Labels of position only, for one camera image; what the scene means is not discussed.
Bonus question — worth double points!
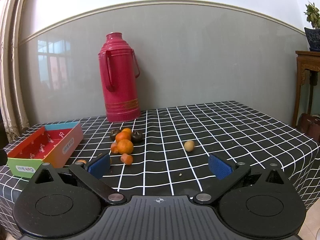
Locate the small orange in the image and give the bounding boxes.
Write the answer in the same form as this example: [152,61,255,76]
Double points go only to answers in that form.
[75,159,87,165]
[121,127,132,134]

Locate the large front orange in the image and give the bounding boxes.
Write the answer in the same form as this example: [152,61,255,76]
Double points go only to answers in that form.
[117,139,134,154]

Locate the dark mangosteen left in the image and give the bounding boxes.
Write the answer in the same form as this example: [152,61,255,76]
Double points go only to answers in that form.
[110,129,121,141]

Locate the dark mangosteen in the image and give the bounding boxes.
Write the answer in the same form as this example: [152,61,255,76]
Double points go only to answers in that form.
[110,129,121,141]
[131,131,144,142]

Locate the small yellow-brown fruit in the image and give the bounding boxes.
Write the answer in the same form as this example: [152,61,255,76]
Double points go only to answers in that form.
[184,140,195,152]

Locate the colourful cardboard box tray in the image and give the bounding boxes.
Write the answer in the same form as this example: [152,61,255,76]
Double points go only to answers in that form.
[7,122,84,179]

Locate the dark mangosteen right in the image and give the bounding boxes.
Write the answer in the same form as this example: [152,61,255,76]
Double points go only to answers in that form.
[131,131,144,142]

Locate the black white checked tablecloth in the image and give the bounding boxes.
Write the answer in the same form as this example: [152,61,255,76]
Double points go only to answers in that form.
[1,101,319,239]

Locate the red thermos flask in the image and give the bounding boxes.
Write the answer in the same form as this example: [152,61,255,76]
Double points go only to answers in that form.
[98,32,140,122]

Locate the wooden side stand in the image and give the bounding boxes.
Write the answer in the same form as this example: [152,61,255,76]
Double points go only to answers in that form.
[291,50,320,131]

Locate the potted green plant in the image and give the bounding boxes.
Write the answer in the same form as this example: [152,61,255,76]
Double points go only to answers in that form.
[304,2,320,52]

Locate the beige curtain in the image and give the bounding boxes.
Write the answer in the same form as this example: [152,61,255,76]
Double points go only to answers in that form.
[1,0,30,142]

